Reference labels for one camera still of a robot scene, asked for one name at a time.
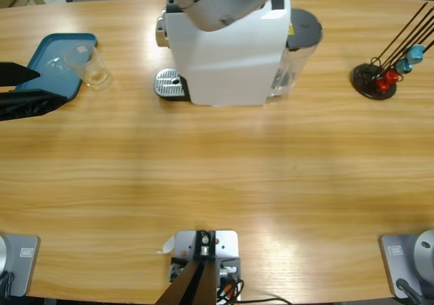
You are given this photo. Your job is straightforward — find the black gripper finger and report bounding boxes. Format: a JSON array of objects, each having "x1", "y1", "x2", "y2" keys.
[
  {"x1": 0, "y1": 62, "x2": 41, "y2": 89},
  {"x1": 0, "y1": 88, "x2": 67, "y2": 122}
]

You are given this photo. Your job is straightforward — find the blue plastic tray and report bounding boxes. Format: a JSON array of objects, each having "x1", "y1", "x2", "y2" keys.
[{"x1": 15, "y1": 33, "x2": 99, "y2": 102}]

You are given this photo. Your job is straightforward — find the clear drinking glass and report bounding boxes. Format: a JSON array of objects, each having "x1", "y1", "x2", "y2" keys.
[{"x1": 64, "y1": 43, "x2": 112, "y2": 89}]

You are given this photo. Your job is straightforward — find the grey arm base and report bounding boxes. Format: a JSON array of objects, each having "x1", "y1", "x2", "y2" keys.
[
  {"x1": 0, "y1": 234, "x2": 41, "y2": 298},
  {"x1": 378, "y1": 229, "x2": 434, "y2": 299}
]

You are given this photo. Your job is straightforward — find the white capsule coffee machine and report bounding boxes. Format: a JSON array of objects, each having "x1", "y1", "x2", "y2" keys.
[{"x1": 155, "y1": 0, "x2": 292, "y2": 108}]

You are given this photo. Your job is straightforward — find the blue coffee capsule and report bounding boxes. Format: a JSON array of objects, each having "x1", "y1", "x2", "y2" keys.
[
  {"x1": 395, "y1": 59, "x2": 414, "y2": 75},
  {"x1": 406, "y1": 45, "x2": 427, "y2": 64}
]

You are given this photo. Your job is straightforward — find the white tape tab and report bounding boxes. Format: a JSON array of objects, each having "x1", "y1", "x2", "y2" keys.
[{"x1": 156, "y1": 235, "x2": 176, "y2": 255}]

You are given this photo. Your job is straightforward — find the clear water tank dark lid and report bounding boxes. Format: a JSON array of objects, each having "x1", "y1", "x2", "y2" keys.
[{"x1": 267, "y1": 8, "x2": 323, "y2": 98}]

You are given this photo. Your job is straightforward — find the black capsule holder with rods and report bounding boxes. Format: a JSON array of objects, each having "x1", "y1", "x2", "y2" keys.
[{"x1": 351, "y1": 1, "x2": 434, "y2": 101}]

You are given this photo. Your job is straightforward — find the black base cable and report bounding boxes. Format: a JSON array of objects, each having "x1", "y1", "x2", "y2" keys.
[
  {"x1": 396, "y1": 278, "x2": 425, "y2": 305},
  {"x1": 0, "y1": 271, "x2": 15, "y2": 298}
]

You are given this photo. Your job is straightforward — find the dark camera post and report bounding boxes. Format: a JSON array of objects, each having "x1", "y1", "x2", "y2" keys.
[{"x1": 155, "y1": 229, "x2": 218, "y2": 305}]

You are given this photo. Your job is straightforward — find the white camera mounting block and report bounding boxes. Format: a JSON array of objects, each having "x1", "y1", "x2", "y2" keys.
[{"x1": 174, "y1": 229, "x2": 242, "y2": 301}]

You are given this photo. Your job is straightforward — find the orange and black cable bundle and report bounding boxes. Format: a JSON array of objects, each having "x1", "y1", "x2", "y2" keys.
[{"x1": 216, "y1": 277, "x2": 245, "y2": 304}]

